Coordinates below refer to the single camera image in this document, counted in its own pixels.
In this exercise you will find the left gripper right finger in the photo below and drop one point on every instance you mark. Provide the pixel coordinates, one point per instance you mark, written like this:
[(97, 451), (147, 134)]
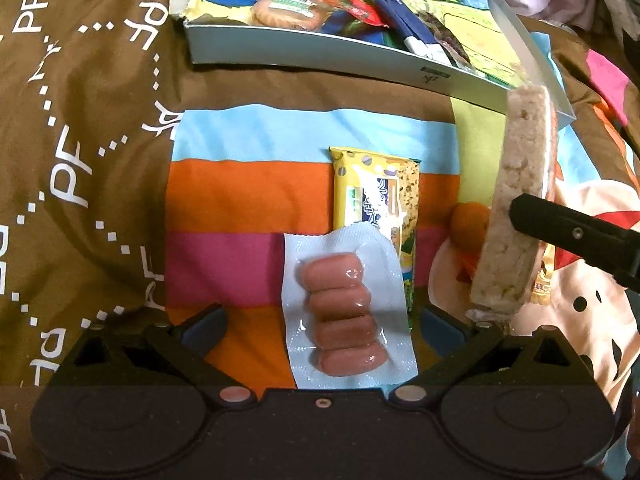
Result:
[(460, 348)]

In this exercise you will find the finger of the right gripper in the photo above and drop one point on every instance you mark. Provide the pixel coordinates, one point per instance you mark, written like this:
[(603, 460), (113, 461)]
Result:
[(607, 241)]

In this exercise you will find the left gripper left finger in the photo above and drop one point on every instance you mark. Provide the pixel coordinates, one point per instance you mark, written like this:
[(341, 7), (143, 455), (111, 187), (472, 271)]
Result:
[(184, 348)]

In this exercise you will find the vacuum packed sausages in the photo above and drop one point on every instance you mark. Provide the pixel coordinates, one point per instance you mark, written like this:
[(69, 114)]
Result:
[(344, 308)]

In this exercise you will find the yellow snack bar packet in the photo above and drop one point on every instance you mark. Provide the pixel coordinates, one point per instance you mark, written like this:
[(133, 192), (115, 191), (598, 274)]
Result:
[(382, 190)]

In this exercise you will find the colourful striped bedsheet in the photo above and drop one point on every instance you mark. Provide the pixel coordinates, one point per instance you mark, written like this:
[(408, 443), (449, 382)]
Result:
[(254, 165)]

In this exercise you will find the blue snack stick packet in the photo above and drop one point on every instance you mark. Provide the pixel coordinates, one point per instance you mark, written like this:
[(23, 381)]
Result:
[(416, 36)]

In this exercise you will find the grey cartoon-lined tray box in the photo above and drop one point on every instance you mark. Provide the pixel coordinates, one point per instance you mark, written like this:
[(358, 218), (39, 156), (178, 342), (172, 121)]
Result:
[(490, 49)]

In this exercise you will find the brown patterned PF blanket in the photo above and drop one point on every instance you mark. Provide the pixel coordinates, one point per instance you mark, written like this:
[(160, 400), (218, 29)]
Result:
[(92, 93)]

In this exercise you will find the round biscuit pack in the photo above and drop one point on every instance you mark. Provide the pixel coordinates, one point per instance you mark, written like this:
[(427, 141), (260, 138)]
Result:
[(305, 15)]

